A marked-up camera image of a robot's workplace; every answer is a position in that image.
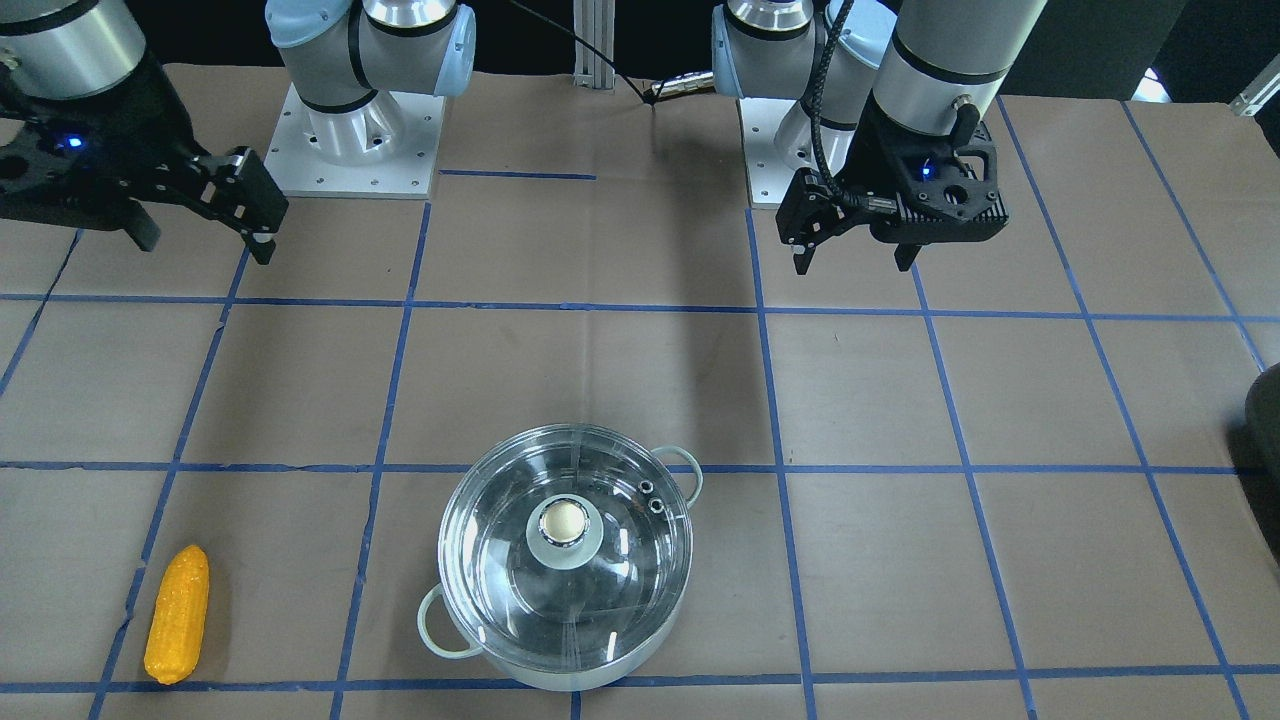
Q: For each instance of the yellow corn cob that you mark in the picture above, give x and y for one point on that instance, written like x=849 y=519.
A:
x=176 y=635

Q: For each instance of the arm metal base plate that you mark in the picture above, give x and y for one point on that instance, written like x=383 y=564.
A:
x=776 y=140
x=385 y=150

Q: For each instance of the black object at edge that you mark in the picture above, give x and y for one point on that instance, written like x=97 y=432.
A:
x=1262 y=418

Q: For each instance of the glass pot lid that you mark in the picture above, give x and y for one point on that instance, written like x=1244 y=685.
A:
x=566 y=545

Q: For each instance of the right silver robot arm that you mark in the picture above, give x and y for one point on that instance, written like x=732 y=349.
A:
x=340 y=54

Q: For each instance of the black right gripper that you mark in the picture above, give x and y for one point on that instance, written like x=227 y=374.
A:
x=132 y=112

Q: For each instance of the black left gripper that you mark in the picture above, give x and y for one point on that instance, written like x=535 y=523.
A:
x=868 y=150

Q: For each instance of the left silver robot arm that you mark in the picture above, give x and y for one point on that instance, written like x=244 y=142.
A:
x=894 y=95

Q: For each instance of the aluminium profile post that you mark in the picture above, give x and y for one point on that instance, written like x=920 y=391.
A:
x=593 y=28

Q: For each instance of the pale green electric pot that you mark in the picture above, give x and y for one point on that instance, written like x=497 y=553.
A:
x=560 y=560

